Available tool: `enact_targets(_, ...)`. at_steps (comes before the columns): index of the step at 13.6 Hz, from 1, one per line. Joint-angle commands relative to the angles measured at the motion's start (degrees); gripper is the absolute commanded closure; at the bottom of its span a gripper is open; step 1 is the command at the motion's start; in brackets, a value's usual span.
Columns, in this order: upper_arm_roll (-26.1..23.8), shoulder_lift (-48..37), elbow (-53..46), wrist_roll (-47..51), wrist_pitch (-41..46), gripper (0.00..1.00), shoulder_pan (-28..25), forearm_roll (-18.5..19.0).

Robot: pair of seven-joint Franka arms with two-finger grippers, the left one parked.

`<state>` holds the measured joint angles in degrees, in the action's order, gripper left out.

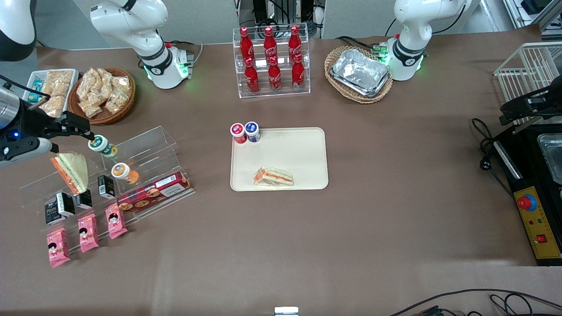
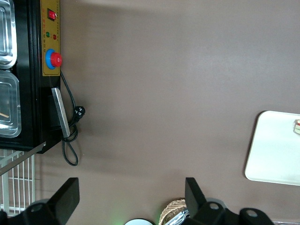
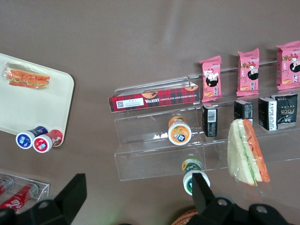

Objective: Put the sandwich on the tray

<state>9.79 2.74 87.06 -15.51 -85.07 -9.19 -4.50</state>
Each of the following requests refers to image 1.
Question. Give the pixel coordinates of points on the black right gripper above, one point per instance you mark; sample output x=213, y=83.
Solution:
x=31, y=124

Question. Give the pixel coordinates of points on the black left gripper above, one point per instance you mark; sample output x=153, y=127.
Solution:
x=523, y=105

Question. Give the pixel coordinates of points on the plastic triangle sandwich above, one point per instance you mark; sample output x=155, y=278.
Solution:
x=274, y=177
x=72, y=171

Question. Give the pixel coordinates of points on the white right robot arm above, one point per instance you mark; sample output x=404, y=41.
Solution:
x=131, y=22

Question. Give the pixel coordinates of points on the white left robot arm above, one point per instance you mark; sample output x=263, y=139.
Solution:
x=410, y=26

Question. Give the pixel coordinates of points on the aluminium foil tray stack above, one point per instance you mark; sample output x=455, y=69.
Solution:
x=360, y=72

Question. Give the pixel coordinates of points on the beige plastic tray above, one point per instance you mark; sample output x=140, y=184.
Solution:
x=294, y=149

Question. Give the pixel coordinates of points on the brown round wicker basket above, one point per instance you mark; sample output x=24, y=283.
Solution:
x=77, y=115

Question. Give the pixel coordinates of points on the clear bag of crackers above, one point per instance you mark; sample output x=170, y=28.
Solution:
x=115, y=103
x=105, y=78
x=91, y=109
x=122, y=85
x=88, y=83

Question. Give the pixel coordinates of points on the crispy rice snack pack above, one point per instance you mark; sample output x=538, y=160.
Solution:
x=58, y=83
x=55, y=107

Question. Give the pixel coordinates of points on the green lid white jar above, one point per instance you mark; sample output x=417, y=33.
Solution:
x=103, y=147

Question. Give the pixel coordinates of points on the black sealing machine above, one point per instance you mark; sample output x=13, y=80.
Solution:
x=527, y=153

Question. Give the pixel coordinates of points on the steel food container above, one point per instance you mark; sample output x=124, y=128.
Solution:
x=552, y=158

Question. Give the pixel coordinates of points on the blue snack packet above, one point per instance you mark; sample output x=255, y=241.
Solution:
x=36, y=87

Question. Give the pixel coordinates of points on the white rectangular snack dish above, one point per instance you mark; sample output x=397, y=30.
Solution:
x=30, y=79

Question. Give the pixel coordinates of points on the orange jar white lid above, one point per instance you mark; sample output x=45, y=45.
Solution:
x=125, y=172

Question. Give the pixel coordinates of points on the black tissue pack with barcode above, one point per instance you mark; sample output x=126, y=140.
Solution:
x=83, y=199

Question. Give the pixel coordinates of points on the black tissue pack white side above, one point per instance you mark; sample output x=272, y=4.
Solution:
x=66, y=204

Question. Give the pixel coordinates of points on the clear acrylic stepped stand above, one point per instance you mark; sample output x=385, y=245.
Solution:
x=149, y=149

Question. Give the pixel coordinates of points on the black Face tissue pack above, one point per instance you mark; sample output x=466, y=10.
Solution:
x=53, y=213

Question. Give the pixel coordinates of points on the red emergency stop button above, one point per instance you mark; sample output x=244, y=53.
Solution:
x=526, y=202

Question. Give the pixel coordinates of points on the red cookie box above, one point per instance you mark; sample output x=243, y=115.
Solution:
x=153, y=193

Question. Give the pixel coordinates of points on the pink cartoon snack pack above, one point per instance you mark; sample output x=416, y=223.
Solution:
x=116, y=221
x=58, y=248
x=88, y=233

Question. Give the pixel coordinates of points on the yellow control panel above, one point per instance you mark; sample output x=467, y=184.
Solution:
x=538, y=228

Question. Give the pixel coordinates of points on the red cap small jar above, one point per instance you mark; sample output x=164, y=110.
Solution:
x=238, y=132

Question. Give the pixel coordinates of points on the blue cap small jar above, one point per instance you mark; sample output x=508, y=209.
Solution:
x=252, y=131

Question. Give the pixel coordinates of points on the light oval wicker basket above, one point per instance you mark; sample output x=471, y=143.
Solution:
x=338, y=90

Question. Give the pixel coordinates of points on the red cola bottle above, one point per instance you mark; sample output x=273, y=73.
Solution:
x=251, y=79
x=275, y=77
x=246, y=44
x=298, y=74
x=295, y=41
x=270, y=43

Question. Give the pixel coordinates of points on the clear acrylic bottle rack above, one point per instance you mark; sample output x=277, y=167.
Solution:
x=306, y=66

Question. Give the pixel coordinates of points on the black equipment rack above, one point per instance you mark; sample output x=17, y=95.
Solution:
x=281, y=13

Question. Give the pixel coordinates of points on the aluminium frame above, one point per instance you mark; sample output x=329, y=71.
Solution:
x=531, y=13

